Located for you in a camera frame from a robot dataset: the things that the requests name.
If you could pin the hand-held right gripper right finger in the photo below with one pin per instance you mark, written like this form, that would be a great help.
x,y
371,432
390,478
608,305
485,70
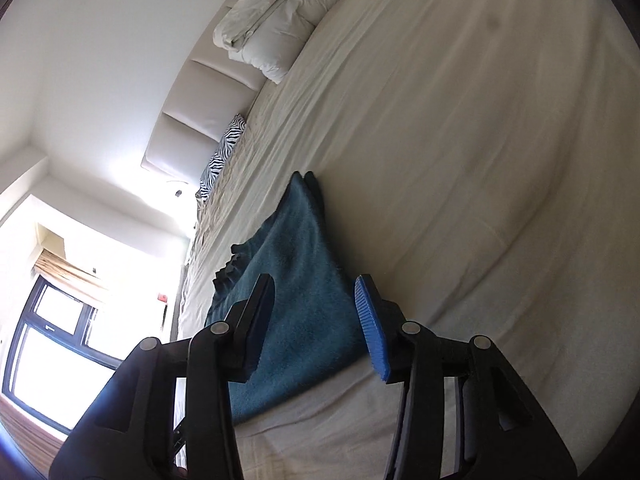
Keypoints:
x,y
370,330

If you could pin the black framed window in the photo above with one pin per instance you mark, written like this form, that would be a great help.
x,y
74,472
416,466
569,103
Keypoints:
x,y
50,350

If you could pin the white pillow with folded duvet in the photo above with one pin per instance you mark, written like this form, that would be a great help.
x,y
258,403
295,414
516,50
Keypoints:
x,y
270,35

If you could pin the cream padded headboard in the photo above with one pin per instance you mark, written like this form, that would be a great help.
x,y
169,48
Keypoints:
x,y
200,110

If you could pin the beige roman blind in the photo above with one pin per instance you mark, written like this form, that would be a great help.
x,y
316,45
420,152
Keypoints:
x,y
65,272

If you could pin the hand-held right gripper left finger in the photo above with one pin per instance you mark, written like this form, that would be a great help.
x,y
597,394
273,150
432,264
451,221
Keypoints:
x,y
260,330

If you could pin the dark teal knit sweater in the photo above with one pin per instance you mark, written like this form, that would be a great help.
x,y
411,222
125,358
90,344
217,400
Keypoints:
x,y
300,285

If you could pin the bed with beige sheet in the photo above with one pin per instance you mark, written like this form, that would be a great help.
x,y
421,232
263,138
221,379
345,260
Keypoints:
x,y
450,160

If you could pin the zebra print pillow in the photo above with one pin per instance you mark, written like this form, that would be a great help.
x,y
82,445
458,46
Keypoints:
x,y
225,155

